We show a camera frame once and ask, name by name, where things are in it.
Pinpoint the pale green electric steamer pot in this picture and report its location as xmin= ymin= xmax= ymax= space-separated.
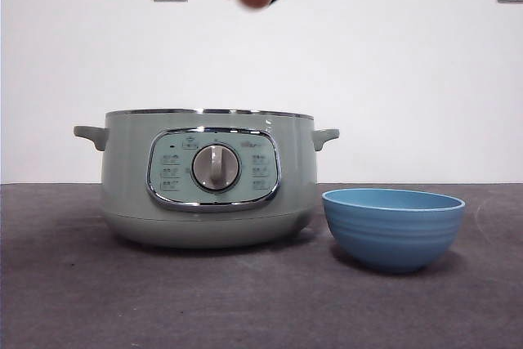
xmin=73 ymin=107 xmax=340 ymax=249

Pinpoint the blue ribbed bowl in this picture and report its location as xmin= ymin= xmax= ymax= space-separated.
xmin=321 ymin=187 xmax=466 ymax=275

